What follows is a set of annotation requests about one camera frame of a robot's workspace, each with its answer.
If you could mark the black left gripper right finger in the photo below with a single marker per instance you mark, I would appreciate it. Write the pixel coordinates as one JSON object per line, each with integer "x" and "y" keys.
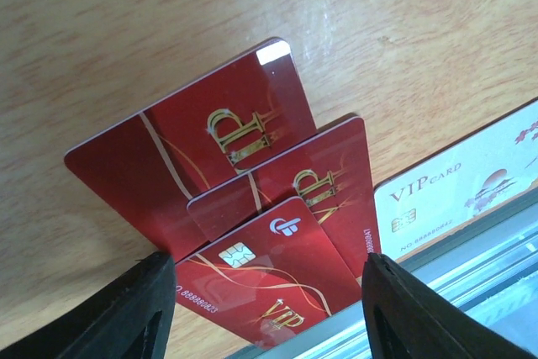
{"x": 406, "y": 319}

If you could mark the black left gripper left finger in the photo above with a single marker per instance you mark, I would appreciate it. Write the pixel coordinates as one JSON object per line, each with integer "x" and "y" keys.
{"x": 129, "y": 318}

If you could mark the red VIP card right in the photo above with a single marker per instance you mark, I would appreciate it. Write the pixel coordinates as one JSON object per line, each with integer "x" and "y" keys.
{"x": 266, "y": 291}

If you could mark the red vip card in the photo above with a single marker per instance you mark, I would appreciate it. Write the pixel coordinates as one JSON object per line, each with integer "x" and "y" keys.
{"x": 266, "y": 291}
{"x": 327, "y": 179}

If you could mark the white card centre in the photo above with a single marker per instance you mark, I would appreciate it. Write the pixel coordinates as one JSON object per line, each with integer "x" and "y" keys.
{"x": 458, "y": 184}

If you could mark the red card under left pile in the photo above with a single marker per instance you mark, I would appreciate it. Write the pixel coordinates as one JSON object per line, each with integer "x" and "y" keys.
{"x": 150, "y": 165}

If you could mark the red VIP card left front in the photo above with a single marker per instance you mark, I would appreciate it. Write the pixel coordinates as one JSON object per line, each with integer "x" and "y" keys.
{"x": 327, "y": 179}

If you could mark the aluminium rail base front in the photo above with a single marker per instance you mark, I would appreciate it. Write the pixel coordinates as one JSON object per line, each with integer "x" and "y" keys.
{"x": 487, "y": 270}

